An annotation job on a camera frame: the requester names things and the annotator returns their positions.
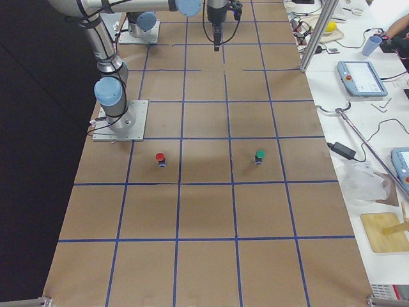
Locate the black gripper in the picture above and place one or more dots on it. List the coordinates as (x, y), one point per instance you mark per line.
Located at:
(215, 16)

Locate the green push button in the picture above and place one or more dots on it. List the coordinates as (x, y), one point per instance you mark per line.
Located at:
(259, 156)

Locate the red push button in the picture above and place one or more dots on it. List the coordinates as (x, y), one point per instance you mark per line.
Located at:
(161, 159)

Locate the blue teach pendant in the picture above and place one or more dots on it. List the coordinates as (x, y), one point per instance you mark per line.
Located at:
(361, 79)

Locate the light blue cup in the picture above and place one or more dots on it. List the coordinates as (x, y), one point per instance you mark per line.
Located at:
(371, 44)

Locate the black power adapter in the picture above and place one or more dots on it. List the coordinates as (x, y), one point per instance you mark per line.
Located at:
(343, 150)

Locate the clear plastic bag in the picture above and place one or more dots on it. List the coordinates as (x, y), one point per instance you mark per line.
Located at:
(359, 181)

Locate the wooden cutting board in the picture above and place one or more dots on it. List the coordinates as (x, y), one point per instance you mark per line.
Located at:
(385, 233)

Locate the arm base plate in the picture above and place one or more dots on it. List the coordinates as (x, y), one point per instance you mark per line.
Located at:
(150, 38)
(130, 127)

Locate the aluminium frame post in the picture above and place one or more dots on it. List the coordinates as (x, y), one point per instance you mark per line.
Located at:
(321, 24)

